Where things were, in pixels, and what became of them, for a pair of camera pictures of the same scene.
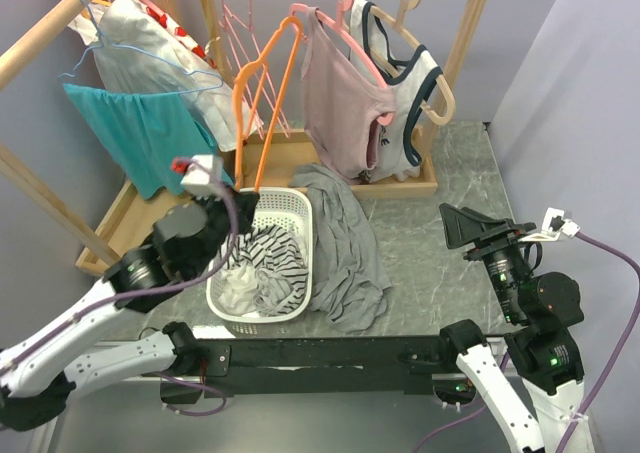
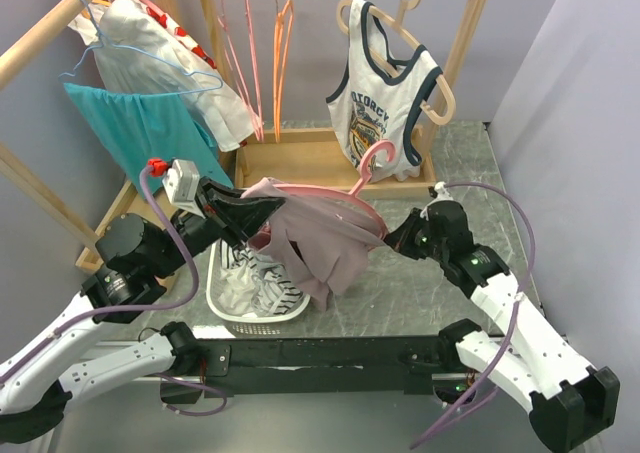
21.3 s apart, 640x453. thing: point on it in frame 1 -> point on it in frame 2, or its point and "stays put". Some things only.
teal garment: x=146 y=133 stays put
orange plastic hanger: x=262 y=64 -> x=282 y=42
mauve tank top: x=344 y=100 -> x=318 y=244
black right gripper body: x=495 y=244 -> x=415 y=240
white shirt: x=137 y=52 stays put
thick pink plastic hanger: x=338 y=28 -> x=264 y=234
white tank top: x=237 y=292 stays put
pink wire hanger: x=249 y=26 -> x=244 y=85
